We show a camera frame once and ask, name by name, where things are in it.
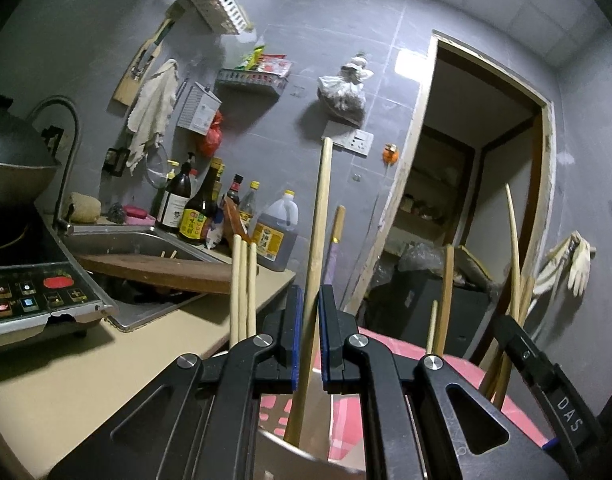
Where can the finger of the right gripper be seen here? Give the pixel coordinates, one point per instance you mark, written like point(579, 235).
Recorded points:
point(577, 432)

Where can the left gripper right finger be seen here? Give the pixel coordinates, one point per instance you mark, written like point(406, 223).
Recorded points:
point(393, 448)

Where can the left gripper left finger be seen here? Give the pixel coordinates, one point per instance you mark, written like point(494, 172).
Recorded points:
point(197, 419)

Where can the plain wooden chopstick long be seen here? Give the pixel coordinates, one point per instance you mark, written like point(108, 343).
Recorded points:
point(444, 307)

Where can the pink checked tablecloth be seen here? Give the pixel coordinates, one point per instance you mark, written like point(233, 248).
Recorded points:
point(448, 407)

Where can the white plastic utensil holder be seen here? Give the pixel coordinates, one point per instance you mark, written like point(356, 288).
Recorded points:
point(331, 439)

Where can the black cabinet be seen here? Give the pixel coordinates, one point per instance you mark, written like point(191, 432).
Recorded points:
point(402, 308)

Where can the steel sink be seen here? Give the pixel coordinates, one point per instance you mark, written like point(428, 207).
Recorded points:
point(137, 303)

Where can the wooden cutting board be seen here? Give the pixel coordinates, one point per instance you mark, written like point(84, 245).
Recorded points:
point(187, 275)

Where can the white rubber gloves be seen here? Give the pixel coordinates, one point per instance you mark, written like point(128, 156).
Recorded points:
point(572, 257)

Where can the dark soy sauce bottle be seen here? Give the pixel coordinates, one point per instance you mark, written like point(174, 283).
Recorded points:
point(200, 210)

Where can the large oil jug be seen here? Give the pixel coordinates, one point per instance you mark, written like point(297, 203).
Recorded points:
point(276, 231)

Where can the induction cooker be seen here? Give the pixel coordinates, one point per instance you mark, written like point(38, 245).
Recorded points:
point(44, 292)

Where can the dark vinegar bottle white label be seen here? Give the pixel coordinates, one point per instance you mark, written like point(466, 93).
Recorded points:
point(176, 195)

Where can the hanging cloth towel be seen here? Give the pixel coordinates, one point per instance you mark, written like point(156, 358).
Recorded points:
point(148, 119)

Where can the black wok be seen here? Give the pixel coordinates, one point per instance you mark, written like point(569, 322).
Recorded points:
point(26, 165)

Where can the hanging plastic bag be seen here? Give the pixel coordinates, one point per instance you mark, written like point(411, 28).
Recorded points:
point(343, 94)

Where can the orange wall hook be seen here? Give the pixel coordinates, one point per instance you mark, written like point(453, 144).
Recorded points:
point(390, 154)

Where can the wall power socket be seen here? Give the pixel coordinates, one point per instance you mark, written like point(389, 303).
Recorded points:
point(355, 141)

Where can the wire wall shelf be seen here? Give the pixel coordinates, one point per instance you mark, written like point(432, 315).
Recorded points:
point(268, 75)

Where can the white wall basket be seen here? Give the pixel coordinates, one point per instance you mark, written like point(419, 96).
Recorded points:
point(225, 17)

